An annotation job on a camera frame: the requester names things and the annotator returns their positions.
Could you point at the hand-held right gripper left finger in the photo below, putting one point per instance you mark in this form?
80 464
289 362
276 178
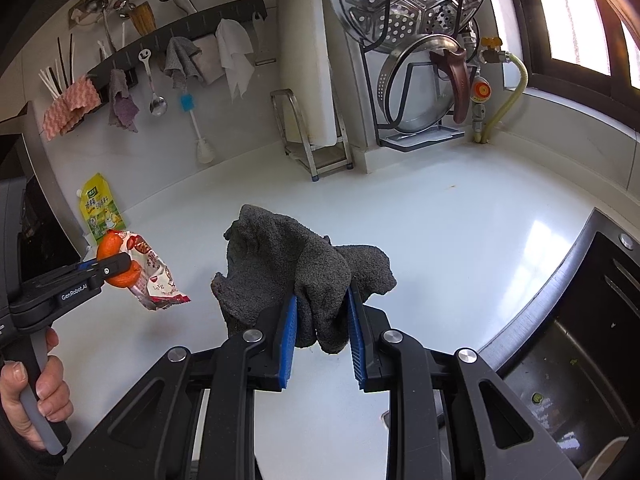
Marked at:
287 345

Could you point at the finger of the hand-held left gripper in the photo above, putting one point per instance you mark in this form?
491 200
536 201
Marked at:
112 265

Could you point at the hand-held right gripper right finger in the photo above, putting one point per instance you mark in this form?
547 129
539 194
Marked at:
356 345

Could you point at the orange peel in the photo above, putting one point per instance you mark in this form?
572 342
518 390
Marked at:
112 247

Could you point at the red white snack wrapper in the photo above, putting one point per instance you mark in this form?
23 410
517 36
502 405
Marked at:
155 280

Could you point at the dark grey towel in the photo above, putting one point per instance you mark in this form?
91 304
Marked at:
280 260

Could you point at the person's left hand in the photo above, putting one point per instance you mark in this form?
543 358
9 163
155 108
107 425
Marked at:
15 405

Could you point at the black kitchen appliance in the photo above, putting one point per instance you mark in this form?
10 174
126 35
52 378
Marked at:
50 230

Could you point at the yellow seasoning pouch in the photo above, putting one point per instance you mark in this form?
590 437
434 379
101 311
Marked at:
102 215

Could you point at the pink wavy sponge cloth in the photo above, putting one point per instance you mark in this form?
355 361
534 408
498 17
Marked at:
70 105

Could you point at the bundle of chopsticks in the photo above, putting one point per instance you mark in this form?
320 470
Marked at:
52 85

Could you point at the grey purple dish cloth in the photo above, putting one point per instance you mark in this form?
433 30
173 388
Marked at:
122 105

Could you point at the metal spoon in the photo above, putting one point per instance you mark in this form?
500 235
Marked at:
158 106

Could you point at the blue white bottle brush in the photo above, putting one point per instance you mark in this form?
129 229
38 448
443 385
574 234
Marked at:
187 103

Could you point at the metal cutting board rack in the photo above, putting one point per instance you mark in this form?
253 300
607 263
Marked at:
325 160

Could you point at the black lid rack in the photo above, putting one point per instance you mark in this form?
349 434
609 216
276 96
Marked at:
420 139

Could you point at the steel sink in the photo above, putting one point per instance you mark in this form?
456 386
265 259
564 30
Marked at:
575 350

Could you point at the light grey cloth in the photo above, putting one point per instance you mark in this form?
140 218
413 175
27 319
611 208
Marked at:
210 62

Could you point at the white cloth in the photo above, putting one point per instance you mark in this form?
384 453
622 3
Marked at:
235 55

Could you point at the steel ladle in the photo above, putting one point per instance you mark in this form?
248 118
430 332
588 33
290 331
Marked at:
90 7

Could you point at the white cutting board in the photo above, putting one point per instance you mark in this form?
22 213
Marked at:
305 60

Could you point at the gas valve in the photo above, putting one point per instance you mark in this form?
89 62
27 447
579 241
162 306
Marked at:
482 91

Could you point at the perforated steel steamer plate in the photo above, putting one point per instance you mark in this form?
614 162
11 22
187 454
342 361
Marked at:
400 10

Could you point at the window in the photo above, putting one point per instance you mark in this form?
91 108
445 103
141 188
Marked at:
575 10

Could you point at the dark wall hook rail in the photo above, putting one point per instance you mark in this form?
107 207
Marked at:
200 20

